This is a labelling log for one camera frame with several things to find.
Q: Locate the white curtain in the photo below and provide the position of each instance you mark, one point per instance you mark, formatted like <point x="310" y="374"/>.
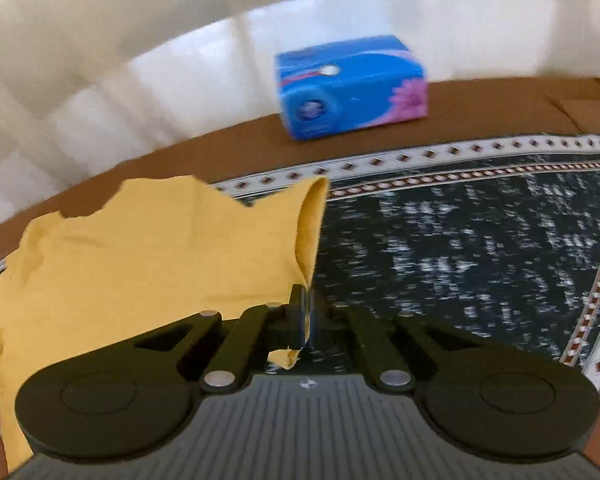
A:
<point x="80" y="35"/>

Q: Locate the dark patterned mat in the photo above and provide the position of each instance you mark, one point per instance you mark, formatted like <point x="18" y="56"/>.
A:
<point x="455" y="240"/>

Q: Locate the blue tissue pack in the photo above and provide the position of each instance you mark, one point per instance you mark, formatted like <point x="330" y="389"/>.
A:
<point x="350" y="87"/>

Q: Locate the yellow t-shirt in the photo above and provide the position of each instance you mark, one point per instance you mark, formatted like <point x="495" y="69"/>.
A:
<point x="130" y="260"/>

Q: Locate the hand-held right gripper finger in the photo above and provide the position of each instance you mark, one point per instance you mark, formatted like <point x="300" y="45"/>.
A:
<point x="314" y="317"/>
<point x="303" y="317"/>

